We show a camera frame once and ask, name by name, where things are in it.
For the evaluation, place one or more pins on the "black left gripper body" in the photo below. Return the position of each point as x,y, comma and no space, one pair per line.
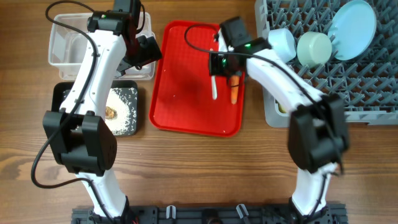
142,52

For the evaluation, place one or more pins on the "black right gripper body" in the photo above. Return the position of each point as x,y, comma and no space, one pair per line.
219,66

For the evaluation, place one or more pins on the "orange carrot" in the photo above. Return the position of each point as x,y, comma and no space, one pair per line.
234,81

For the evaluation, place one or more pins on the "white plastic spoon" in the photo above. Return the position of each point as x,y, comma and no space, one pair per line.
213,79

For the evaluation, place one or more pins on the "white rice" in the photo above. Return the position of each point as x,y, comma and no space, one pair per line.
96,102

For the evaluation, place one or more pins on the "light blue rice bowl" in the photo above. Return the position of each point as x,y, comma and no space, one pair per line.
282,41

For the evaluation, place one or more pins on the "yellow plastic cup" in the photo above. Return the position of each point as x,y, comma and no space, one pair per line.
281,109

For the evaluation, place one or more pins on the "brown mushroom piece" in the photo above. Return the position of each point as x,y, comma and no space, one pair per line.
110,113

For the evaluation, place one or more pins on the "mint green bowl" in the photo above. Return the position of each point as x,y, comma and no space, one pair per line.
314,49

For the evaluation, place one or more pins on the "light blue plate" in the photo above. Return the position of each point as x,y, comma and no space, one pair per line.
352,29

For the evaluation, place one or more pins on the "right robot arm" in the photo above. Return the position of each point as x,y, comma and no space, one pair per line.
318,133

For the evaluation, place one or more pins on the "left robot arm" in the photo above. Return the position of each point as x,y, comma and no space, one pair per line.
77,133

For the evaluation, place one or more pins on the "grey dishwasher rack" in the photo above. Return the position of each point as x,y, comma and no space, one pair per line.
367,83

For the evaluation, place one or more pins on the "red plastic tray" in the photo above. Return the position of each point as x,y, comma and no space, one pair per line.
182,98

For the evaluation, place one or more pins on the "black square bin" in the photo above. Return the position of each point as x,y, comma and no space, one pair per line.
123,98

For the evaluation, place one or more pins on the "clear plastic bin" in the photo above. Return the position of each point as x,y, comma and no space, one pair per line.
67,48

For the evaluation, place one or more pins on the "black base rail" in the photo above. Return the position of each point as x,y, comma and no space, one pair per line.
335,213

